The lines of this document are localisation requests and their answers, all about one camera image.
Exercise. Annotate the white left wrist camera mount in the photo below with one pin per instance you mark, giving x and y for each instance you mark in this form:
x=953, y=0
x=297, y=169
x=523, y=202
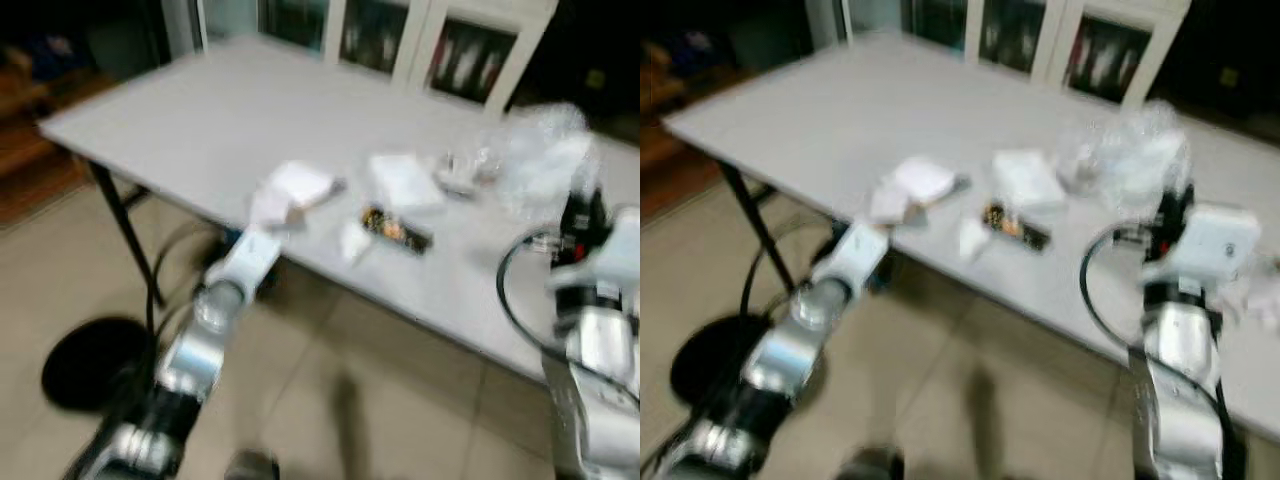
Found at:
x=855, y=255
x=245, y=258

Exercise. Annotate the black round rubbish bin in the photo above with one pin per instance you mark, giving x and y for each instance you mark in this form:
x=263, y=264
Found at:
x=720, y=358
x=95, y=362

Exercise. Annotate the white glass door cabinet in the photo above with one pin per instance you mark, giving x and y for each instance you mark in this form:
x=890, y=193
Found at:
x=1100, y=50
x=470, y=50

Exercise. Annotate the dark snack wrapper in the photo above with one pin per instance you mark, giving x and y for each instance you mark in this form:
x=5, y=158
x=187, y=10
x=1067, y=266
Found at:
x=1015, y=227
x=398, y=230

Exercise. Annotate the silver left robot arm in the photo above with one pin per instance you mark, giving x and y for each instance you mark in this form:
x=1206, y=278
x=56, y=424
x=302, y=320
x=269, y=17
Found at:
x=790, y=355
x=195, y=350

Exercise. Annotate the white folded paper napkin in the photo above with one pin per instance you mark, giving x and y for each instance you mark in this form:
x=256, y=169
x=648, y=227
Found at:
x=888, y=205
x=270, y=208

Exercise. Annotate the clear plastic bag of trash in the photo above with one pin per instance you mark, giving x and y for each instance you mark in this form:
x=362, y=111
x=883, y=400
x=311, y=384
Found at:
x=540, y=160
x=1130, y=155

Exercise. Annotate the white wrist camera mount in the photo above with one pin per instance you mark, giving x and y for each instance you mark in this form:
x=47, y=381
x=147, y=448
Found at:
x=615, y=250
x=245, y=258
x=855, y=255
x=1215, y=240

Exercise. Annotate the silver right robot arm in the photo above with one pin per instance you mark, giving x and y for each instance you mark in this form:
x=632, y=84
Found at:
x=1185, y=380
x=600, y=380

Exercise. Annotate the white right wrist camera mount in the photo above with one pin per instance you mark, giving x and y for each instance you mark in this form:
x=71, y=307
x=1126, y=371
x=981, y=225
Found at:
x=615, y=250
x=1215, y=240

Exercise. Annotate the white cardboard box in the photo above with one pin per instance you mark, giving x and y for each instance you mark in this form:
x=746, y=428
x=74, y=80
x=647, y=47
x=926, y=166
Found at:
x=405, y=180
x=1030, y=178

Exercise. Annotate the clear plastic packaging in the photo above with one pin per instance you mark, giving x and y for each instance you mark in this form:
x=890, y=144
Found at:
x=465, y=172

